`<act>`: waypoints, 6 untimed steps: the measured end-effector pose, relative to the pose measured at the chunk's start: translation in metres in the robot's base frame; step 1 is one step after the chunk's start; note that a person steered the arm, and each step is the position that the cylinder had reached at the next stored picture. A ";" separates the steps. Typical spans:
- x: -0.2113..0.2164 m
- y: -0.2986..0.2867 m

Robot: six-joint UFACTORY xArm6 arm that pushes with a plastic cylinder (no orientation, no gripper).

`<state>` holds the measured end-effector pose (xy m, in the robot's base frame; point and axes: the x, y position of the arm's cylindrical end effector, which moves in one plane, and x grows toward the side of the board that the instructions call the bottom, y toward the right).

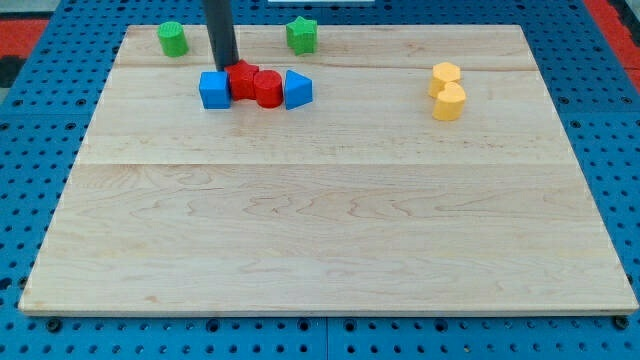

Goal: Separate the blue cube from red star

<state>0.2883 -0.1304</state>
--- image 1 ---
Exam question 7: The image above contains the green star block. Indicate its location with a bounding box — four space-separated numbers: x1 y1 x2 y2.
285 16 318 56

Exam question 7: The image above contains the red star block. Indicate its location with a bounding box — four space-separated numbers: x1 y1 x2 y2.
224 60 259 101

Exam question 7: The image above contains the yellow hexagon block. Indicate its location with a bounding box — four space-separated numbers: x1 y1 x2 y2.
428 62 461 98

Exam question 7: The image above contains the green cylinder block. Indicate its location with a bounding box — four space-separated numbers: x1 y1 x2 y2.
157 21 189 57

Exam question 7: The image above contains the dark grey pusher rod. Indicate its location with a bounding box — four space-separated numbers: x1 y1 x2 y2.
202 0 239 71

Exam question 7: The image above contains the light wooden board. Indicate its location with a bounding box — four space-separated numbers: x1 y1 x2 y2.
19 25 638 317

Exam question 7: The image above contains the red cylinder block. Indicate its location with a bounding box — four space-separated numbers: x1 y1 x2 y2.
253 70 283 108

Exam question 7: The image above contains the blue triangle block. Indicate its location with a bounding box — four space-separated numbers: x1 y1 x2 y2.
284 70 313 110

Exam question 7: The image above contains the blue cube block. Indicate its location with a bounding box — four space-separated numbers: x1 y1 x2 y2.
198 71 231 109

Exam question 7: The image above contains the yellow heart block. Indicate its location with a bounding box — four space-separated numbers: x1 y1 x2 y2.
432 82 467 121

